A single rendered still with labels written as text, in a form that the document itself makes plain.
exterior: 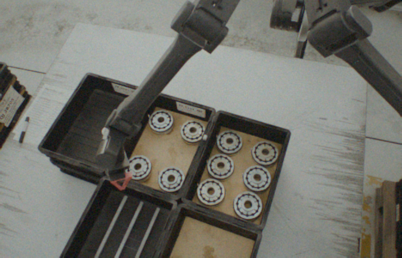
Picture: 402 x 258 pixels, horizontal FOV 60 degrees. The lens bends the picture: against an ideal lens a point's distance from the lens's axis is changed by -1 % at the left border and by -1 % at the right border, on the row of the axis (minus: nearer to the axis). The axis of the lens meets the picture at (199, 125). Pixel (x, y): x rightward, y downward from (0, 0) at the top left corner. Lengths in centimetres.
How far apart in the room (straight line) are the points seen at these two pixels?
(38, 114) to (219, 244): 108
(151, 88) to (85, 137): 72
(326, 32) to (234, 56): 113
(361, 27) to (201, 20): 31
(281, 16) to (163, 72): 68
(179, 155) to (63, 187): 54
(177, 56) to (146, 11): 242
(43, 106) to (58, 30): 150
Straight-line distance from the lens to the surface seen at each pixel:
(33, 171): 173
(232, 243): 130
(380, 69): 84
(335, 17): 76
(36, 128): 183
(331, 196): 155
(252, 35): 295
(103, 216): 139
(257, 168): 136
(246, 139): 144
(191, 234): 131
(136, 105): 92
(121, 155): 108
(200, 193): 132
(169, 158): 141
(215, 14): 77
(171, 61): 82
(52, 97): 189
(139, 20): 315
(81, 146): 154
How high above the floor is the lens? 210
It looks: 60 degrees down
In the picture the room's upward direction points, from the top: 6 degrees counter-clockwise
